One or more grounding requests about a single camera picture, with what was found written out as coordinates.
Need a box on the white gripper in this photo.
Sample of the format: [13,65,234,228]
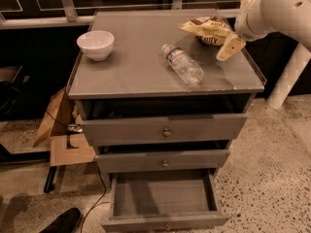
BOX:
[217,0,267,61]

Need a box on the brown yellow chip bag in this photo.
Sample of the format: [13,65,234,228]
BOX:
[178,16,237,46]

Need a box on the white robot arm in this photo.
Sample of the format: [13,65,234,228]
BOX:
[217,0,311,61]

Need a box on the grey top drawer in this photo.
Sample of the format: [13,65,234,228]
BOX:
[81,114,247,146]

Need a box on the grey drawer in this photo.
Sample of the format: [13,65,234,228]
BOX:
[103,169,229,233]
[95,150,229,173]
[81,114,247,146]

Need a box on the grey wooden drawer cabinet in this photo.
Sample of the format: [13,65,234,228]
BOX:
[66,9,267,180]

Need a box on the grey middle drawer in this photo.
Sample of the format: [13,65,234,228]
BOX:
[95,150,229,173]

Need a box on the grey bottom drawer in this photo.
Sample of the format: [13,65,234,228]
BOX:
[103,169,229,233]

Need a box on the clear plastic water bottle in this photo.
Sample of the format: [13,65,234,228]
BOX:
[162,45,204,85]

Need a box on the white diagonal pole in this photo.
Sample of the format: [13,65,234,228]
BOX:
[267,44,311,110]

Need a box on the white ceramic bowl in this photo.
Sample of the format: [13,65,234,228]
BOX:
[77,30,115,61]

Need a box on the brown cardboard box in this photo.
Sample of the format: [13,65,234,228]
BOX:
[33,88,95,166]

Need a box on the black metal stand leg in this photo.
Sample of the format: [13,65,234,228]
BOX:
[44,166,57,193]

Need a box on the black shoe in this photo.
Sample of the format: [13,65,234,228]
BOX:
[39,208,81,233]

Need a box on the metal window railing frame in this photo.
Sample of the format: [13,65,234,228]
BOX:
[0,0,311,31]

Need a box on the black floor cable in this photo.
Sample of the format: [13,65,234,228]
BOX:
[79,172,108,233]

